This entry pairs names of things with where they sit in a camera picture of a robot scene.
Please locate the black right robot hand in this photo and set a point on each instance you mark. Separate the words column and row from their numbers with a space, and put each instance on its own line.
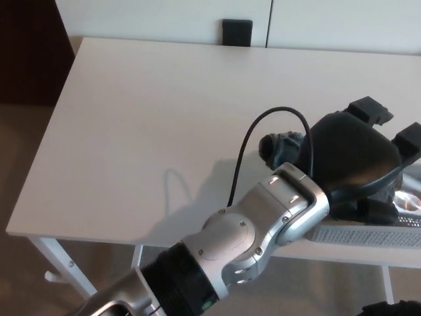
column 391, row 309

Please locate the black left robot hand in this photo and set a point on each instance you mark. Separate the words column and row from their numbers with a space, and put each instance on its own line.
column 352, row 154

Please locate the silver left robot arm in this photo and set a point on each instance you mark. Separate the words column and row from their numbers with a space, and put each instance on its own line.
column 230, row 240

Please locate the white hook on desk leg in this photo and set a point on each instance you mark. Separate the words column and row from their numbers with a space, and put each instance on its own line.
column 52, row 276

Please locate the grey perforated plastic basket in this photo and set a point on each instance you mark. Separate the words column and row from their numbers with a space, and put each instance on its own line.
column 361, row 235

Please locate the white cabinet with doors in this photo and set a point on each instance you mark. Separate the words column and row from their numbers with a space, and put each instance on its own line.
column 164, row 16

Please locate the dark brown wooden door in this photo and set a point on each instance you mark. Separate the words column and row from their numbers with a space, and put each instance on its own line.
column 29, row 52

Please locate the white desk with metal frame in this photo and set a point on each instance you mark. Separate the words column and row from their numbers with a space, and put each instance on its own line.
column 148, row 115

